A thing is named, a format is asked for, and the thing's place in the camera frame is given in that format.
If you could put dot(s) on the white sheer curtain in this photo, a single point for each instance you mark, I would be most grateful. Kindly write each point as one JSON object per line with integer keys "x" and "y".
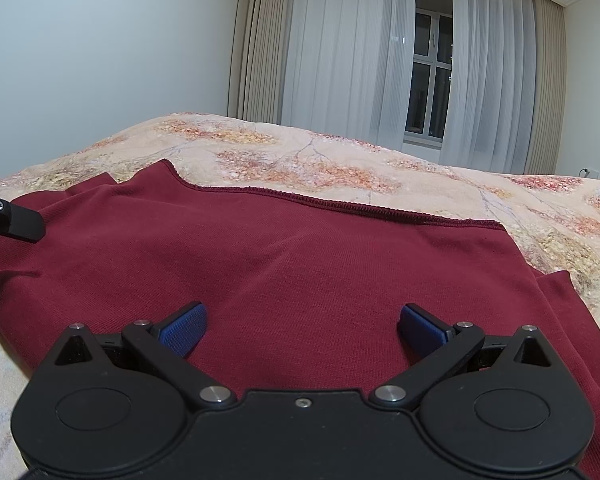
{"x": 345, "y": 55}
{"x": 489, "y": 75}

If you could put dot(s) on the white wall outlet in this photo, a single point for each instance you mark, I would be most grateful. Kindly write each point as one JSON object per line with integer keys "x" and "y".
{"x": 589, "y": 173}

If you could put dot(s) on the beige pleated curtain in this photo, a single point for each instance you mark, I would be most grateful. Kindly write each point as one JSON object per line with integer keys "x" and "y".
{"x": 547, "y": 90}
{"x": 260, "y": 45}

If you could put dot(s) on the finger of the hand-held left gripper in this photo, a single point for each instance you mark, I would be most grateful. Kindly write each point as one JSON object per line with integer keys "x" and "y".
{"x": 17, "y": 222}

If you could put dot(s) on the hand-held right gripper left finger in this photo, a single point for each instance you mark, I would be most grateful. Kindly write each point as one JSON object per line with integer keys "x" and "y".
{"x": 182, "y": 332}

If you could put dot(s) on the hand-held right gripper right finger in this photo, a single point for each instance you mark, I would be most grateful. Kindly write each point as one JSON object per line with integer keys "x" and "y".
{"x": 422, "y": 330}

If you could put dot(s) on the floral beige bedspread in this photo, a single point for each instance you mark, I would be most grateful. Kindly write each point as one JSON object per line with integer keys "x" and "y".
{"x": 330, "y": 160}

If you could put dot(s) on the white framed window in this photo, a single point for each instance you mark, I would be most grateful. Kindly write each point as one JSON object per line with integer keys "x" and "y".
{"x": 427, "y": 85}

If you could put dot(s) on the dark red garment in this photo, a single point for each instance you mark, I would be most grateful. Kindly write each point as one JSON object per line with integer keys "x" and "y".
{"x": 290, "y": 260}

